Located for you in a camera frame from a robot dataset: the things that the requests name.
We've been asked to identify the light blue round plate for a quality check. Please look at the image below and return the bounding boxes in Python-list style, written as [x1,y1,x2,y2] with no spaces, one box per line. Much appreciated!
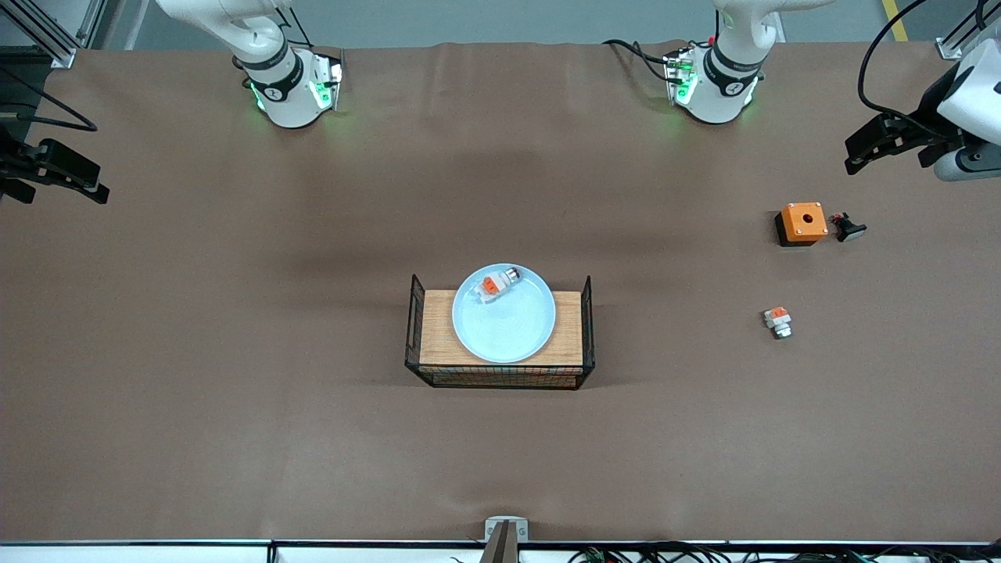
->
[452,264,557,364]

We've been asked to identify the black push button head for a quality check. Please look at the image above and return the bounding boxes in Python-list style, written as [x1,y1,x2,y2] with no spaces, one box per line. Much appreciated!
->
[829,211,868,243]

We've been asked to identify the brown table cover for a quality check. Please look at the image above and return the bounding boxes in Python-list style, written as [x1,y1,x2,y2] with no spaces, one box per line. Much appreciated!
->
[0,39,1001,544]

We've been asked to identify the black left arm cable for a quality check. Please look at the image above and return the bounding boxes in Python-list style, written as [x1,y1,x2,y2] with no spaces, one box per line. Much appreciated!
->
[857,0,955,142]

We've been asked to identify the aluminium frame profile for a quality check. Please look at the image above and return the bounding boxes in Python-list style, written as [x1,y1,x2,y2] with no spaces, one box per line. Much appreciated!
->
[936,0,1001,62]
[0,0,77,70]
[77,0,110,49]

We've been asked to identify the orange button enclosure box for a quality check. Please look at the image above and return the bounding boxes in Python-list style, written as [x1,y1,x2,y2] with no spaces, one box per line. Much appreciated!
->
[774,202,829,248]

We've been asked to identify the black base cable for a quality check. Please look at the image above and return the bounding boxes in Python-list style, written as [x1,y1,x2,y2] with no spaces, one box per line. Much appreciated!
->
[601,38,681,84]

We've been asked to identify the white table edge rail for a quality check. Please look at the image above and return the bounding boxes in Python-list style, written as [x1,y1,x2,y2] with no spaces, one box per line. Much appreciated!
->
[0,540,1001,563]

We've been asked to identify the black wire rack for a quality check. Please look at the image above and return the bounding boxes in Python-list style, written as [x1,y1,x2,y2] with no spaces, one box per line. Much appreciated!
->
[419,290,584,367]

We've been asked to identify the black wire basket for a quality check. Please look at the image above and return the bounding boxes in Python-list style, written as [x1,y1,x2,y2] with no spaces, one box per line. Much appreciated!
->
[404,274,597,390]

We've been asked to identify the black cable bundle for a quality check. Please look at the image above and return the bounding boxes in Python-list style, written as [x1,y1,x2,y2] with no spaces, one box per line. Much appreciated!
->
[450,542,1001,563]

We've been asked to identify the grey metal bracket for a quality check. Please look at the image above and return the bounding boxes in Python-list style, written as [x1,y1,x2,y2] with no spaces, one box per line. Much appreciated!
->
[484,516,529,543]

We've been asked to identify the grey camera post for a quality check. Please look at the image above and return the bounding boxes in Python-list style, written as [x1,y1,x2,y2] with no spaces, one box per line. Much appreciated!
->
[479,522,521,563]

